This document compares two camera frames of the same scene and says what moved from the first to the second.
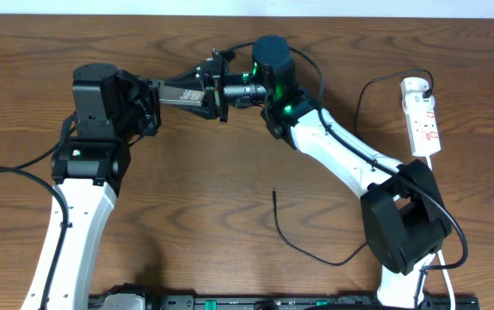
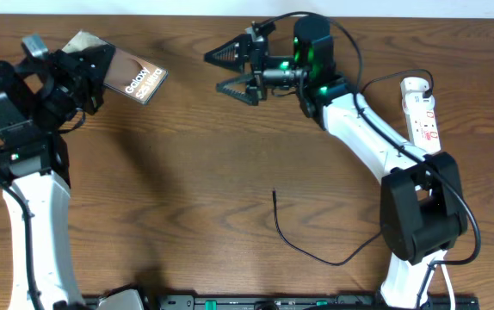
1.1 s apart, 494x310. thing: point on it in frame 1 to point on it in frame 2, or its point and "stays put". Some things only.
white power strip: x=422 y=125 stays put
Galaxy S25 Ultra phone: x=171 y=94 to x=127 y=75
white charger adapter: x=414 y=102 stays put
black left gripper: x=151 y=105 to x=90 y=75
